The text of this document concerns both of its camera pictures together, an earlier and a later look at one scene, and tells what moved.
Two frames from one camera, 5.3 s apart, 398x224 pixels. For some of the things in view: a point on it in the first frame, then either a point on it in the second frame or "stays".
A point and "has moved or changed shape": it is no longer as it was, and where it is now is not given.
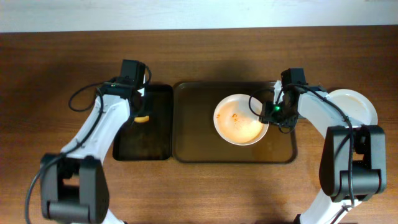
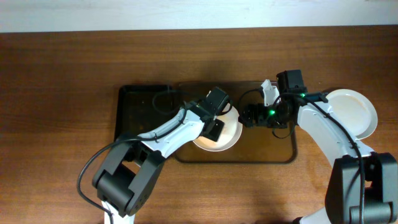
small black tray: [152, 140] stays
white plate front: [236, 119] has moved or changed shape
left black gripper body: [137, 106] to [216, 130]
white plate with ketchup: [356, 104] stays
